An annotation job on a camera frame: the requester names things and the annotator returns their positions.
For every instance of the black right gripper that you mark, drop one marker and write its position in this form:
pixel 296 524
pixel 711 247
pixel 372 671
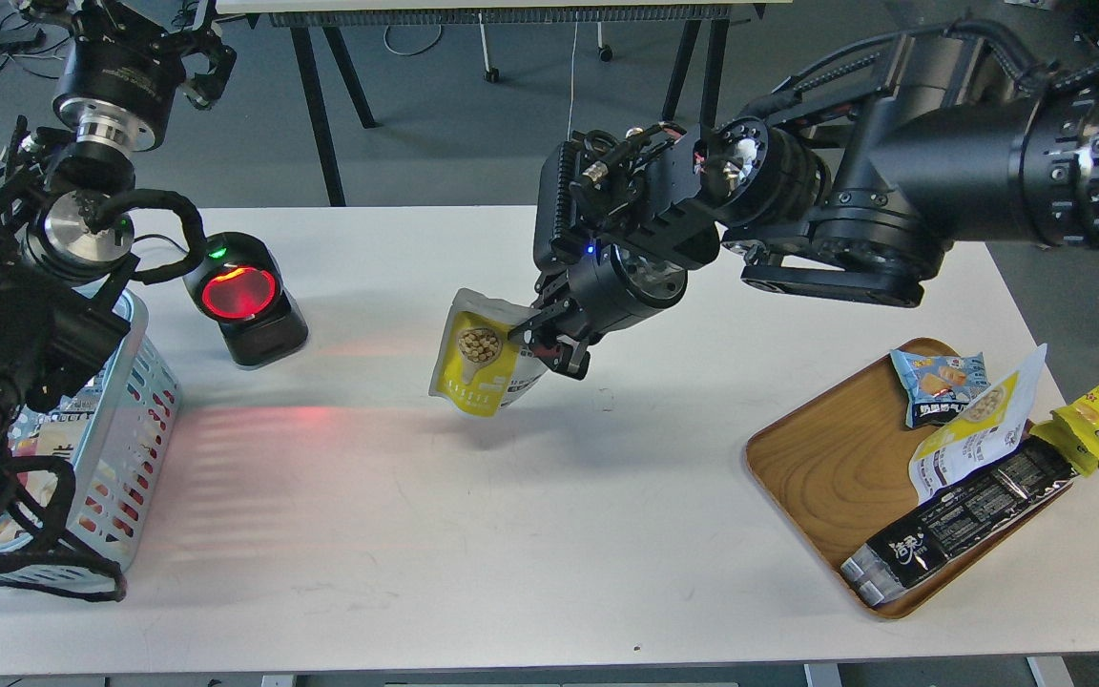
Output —
pixel 621 220

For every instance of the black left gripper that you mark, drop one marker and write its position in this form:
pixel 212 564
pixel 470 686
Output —
pixel 112 94

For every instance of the yellow white snack pouch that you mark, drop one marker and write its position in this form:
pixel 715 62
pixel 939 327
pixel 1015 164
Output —
pixel 480 370
pixel 988 429

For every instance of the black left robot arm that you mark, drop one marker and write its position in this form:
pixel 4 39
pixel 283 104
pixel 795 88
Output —
pixel 74 230

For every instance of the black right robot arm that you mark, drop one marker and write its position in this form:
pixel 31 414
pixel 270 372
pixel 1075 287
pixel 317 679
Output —
pixel 848 182

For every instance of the light blue plastic basket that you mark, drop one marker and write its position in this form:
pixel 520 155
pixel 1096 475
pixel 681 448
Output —
pixel 101 448

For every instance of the blue snack packet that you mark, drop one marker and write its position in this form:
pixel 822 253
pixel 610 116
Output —
pixel 938 388

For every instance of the snack packs inside basket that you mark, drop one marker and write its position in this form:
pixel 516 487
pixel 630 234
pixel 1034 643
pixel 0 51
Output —
pixel 60 432

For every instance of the black snack package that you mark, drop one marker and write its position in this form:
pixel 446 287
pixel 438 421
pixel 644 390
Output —
pixel 934 535

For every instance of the black leg background table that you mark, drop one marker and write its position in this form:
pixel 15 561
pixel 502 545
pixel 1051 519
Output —
pixel 416 116

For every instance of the black barcode scanner red window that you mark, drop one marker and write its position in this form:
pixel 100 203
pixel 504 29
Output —
pixel 238 285

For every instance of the wooden tray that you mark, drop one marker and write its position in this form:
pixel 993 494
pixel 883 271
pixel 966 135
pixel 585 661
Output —
pixel 837 468

